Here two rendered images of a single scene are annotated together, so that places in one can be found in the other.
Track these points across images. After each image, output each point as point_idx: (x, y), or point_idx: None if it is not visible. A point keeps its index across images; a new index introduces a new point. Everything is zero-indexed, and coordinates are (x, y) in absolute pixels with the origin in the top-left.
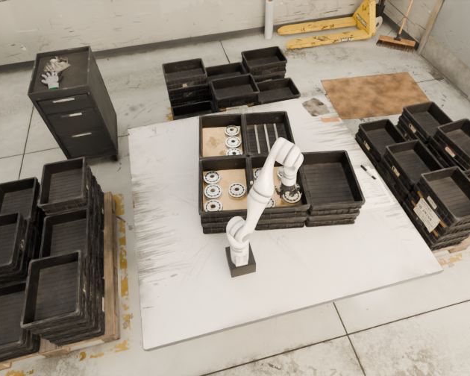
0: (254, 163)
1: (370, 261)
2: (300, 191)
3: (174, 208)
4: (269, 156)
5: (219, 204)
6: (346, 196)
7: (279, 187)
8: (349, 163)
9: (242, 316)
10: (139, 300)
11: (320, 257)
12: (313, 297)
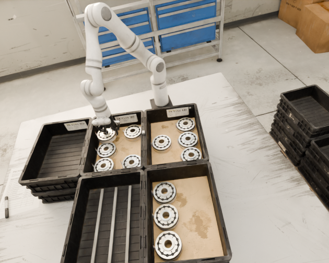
0: None
1: None
2: (95, 148)
3: (233, 152)
4: (113, 11)
5: (179, 126)
6: (53, 149)
7: (115, 120)
8: (27, 163)
9: None
10: (234, 89)
11: None
12: (115, 101)
